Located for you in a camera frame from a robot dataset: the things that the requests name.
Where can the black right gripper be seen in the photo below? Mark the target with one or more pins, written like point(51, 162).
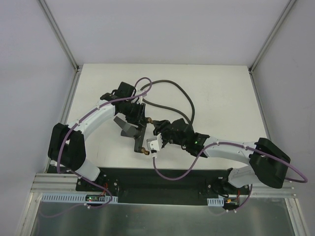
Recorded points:
point(163, 130)

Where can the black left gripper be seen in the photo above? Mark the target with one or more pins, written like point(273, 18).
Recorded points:
point(141, 127)

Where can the dark grey faucet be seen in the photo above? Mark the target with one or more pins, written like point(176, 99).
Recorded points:
point(134, 127)

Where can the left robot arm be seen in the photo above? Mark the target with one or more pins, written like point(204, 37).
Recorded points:
point(67, 144)

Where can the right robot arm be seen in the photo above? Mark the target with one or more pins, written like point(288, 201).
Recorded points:
point(263, 161)

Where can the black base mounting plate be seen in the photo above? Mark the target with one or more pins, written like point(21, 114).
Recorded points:
point(145, 186)

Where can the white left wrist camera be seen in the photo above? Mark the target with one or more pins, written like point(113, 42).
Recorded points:
point(139, 100)

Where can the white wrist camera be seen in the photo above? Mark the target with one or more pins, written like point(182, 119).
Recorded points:
point(154, 144)
point(139, 100)

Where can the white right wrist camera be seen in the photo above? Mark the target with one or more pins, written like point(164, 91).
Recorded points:
point(154, 144)

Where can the right white cable duct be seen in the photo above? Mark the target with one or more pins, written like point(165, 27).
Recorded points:
point(215, 202)

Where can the white cable duct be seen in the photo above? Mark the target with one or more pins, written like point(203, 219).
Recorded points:
point(78, 198)
point(215, 202)

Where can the aluminium front rail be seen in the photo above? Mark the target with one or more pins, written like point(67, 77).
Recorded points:
point(66, 183)

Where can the left aluminium frame post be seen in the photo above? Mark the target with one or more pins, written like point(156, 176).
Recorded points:
point(58, 34)

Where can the aluminium frame post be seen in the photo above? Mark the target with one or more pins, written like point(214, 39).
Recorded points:
point(58, 34)
point(272, 34)

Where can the left white cable duct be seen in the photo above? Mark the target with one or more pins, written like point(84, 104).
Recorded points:
point(78, 198)

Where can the right aluminium frame post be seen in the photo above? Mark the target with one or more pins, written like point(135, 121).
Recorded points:
point(272, 34)

